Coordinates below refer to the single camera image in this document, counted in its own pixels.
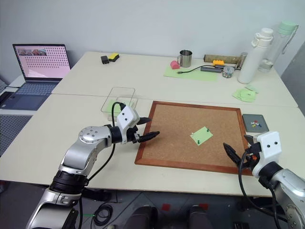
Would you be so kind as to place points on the open grey laptop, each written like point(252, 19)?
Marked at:
point(40, 69)

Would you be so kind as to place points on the white insulated bottle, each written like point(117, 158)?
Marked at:
point(250, 62)

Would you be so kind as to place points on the green paper sheet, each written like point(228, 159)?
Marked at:
point(202, 76)

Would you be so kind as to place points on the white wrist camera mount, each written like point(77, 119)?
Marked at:
point(270, 148)
point(126, 118)

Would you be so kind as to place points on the small black box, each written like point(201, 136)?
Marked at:
point(105, 59)

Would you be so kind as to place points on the green pinned paper note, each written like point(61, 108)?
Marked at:
point(202, 136)

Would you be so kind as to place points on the grey perforated panel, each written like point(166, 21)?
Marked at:
point(13, 133)

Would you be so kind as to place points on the yellow black sponge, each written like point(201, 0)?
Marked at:
point(114, 57)

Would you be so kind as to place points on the wood framed cork board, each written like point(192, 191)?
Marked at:
point(171, 136)

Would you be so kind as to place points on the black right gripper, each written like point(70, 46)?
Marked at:
point(252, 153)

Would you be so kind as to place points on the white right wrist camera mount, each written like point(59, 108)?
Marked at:
point(270, 148)

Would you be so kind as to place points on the pink rounded block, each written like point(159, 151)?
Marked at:
point(175, 65)

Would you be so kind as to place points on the clear plastic container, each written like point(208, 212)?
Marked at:
point(119, 95)

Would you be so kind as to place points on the clear bottle green lid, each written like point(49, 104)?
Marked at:
point(274, 47)

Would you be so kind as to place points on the dark rounded shape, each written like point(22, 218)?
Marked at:
point(143, 218)
point(200, 218)

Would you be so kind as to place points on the small clear clip jar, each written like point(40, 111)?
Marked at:
point(228, 72)

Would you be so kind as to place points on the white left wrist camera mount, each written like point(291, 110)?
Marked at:
point(126, 118)

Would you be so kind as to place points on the grey usb hub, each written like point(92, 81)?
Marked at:
point(210, 69)

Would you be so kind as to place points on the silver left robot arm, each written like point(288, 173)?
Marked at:
point(78, 155)

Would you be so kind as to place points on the steel mug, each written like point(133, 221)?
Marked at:
point(186, 59)

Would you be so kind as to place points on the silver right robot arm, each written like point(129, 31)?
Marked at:
point(287, 190)

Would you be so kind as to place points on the grey pushpin box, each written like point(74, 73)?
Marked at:
point(249, 125)

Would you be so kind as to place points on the yellow toy brick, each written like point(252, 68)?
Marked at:
point(219, 62)

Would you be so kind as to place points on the loose green paper note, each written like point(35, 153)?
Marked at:
point(247, 96)
point(237, 94)
point(253, 87)

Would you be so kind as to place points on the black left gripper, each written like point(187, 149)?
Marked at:
point(132, 136)

